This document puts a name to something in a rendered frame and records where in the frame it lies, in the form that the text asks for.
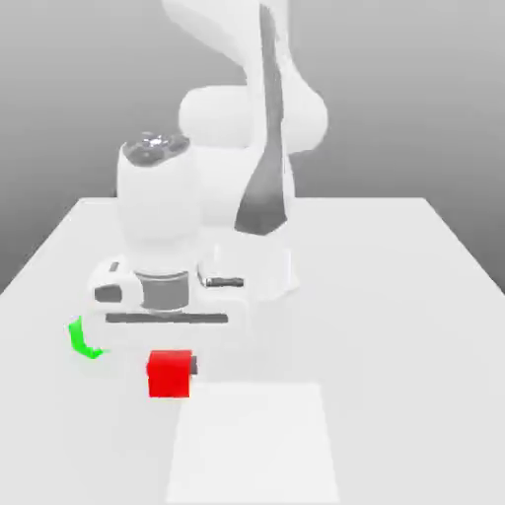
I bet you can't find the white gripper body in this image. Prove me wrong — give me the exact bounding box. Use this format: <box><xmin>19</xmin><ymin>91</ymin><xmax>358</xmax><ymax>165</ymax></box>
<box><xmin>80</xmin><ymin>300</ymin><xmax>249</xmax><ymax>353</ymax></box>

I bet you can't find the small red cube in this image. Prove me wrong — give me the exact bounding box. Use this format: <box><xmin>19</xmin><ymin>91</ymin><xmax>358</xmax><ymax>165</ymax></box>
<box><xmin>146</xmin><ymin>348</ymin><xmax>193</xmax><ymax>399</ymax></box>

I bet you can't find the small green cube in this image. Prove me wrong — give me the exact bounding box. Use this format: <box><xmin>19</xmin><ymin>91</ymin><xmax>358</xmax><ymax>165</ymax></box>
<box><xmin>67</xmin><ymin>315</ymin><xmax>110</xmax><ymax>361</ymax></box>

